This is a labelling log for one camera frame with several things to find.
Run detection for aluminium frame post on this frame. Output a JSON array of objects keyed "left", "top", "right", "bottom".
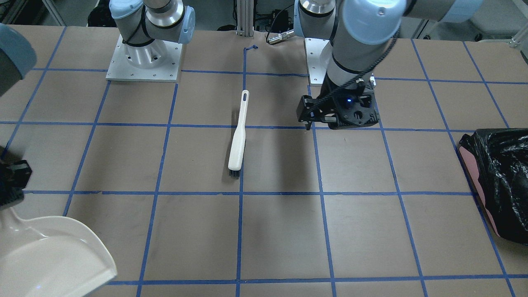
[{"left": 235, "top": 0, "right": 255, "bottom": 39}]

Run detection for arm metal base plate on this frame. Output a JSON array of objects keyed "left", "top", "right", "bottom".
[
  {"left": 304, "top": 38, "right": 376, "bottom": 88},
  {"left": 106, "top": 36, "right": 184, "bottom": 83}
]

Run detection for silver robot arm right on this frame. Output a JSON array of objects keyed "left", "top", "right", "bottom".
[{"left": 1, "top": 0, "right": 196, "bottom": 210}]

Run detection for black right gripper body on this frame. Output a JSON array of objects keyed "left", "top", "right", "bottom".
[{"left": 0, "top": 160, "right": 33, "bottom": 209}]

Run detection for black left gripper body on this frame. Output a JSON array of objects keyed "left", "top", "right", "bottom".
[{"left": 297, "top": 76, "right": 380, "bottom": 130}]

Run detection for beige hand brush black bristles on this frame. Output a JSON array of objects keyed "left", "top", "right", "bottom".
[{"left": 228, "top": 90, "right": 250, "bottom": 179}]

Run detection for black bag lined bin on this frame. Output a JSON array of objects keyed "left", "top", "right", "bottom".
[{"left": 459, "top": 128, "right": 528, "bottom": 245}]

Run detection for beige plastic dustpan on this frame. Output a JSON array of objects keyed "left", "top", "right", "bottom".
[{"left": 0, "top": 207, "right": 118, "bottom": 297}]

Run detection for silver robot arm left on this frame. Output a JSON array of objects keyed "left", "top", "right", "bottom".
[{"left": 294, "top": 0, "right": 482, "bottom": 130}]

